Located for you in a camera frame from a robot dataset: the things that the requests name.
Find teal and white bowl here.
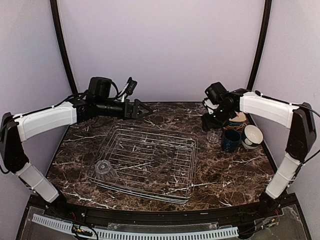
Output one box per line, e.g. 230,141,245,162
241,125,264,146

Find right black frame post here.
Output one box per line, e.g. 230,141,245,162
246,0,272,90

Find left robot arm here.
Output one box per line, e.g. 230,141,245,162
0,76,153,218

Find blue polka dot plate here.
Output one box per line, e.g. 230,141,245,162
225,121,246,127

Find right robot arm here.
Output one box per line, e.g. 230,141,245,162
201,82,318,217

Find white slotted cable duct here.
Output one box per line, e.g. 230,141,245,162
31,214,239,240

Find dark blue ceramic mug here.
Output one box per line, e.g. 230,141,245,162
222,129,241,153

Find black front rail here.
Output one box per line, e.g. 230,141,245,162
42,189,298,231

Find left black frame post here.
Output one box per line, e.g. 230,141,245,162
49,0,78,94

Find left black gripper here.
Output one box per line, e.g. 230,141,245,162
96,98,153,120

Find white green patterned bowl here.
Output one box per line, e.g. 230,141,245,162
241,141,259,150

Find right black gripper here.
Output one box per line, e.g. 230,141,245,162
201,104,234,131

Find yellow plate with white rings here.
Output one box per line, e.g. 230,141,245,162
223,126,244,132

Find wire dish rack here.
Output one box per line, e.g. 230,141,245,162
87,123,198,205

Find clear glass cup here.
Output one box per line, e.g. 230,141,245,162
95,159,119,183
206,129,223,144

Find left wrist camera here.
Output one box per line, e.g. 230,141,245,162
117,77,138,102

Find black frame post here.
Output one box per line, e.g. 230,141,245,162
49,0,78,94
246,0,272,90

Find large beige plate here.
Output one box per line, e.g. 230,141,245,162
229,112,247,123

